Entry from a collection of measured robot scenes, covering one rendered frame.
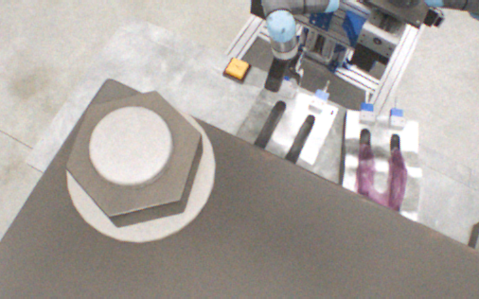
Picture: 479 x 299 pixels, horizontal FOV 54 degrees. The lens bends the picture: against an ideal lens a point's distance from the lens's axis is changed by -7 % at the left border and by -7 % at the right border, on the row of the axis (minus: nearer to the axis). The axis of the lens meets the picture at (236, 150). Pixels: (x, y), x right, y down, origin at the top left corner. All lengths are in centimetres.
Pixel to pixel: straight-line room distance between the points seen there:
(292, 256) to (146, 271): 10
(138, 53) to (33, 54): 125
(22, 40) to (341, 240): 287
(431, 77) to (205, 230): 272
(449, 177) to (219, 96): 86
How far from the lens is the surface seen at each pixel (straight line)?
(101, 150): 34
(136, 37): 195
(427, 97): 294
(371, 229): 38
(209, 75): 183
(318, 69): 259
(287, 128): 165
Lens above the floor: 236
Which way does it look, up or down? 67 degrees down
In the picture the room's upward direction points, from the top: 5 degrees clockwise
